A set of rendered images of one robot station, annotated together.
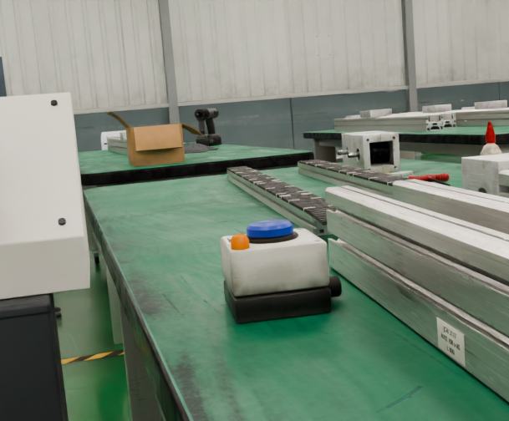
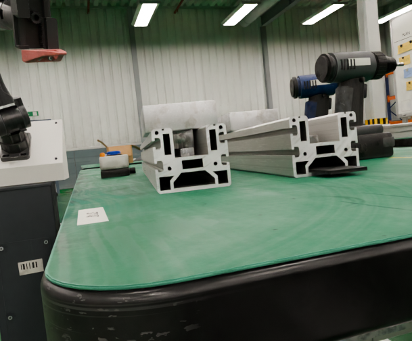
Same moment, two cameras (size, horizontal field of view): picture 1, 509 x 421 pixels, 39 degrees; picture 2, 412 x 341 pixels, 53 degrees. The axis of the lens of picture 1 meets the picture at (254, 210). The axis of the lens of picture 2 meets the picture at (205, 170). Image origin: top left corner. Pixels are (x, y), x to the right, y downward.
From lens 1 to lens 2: 0.65 m
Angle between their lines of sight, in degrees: 5
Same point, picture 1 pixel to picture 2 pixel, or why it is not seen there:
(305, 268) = (121, 162)
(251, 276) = (105, 164)
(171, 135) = (126, 150)
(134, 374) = not seen: hidden behind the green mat
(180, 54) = not seen: hidden behind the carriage
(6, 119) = (39, 128)
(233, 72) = not seen: hidden behind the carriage
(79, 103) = (93, 143)
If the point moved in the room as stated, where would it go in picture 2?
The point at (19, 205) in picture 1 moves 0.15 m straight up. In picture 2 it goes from (42, 153) to (36, 107)
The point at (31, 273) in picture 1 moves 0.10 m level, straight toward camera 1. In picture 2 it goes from (45, 174) to (44, 175)
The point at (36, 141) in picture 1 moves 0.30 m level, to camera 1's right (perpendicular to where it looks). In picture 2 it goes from (49, 134) to (136, 126)
